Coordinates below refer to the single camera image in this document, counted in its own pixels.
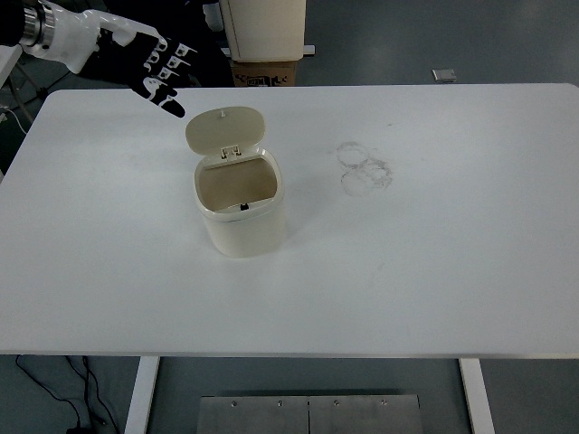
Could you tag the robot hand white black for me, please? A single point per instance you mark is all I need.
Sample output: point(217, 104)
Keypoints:
point(122, 63)

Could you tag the cream trash bin with lid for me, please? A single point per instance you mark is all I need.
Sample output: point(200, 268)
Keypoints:
point(246, 226)

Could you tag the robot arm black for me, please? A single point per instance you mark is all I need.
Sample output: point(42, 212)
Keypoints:
point(18, 20)

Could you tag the person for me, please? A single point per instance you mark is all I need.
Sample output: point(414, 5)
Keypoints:
point(205, 68)

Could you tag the white side table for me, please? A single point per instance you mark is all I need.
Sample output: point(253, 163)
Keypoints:
point(8, 61)

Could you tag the brown cardboard box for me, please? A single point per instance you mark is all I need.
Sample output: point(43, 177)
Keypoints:
point(262, 74)

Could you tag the cream cabinet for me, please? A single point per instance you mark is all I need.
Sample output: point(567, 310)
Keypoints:
point(267, 27)

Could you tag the small grey floor plate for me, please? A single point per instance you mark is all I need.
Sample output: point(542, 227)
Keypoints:
point(443, 74)

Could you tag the white table leg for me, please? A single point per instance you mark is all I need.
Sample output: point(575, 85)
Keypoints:
point(477, 398)
point(141, 398)

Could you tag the grey metal plate with screws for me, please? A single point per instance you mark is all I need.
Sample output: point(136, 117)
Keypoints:
point(312, 416)

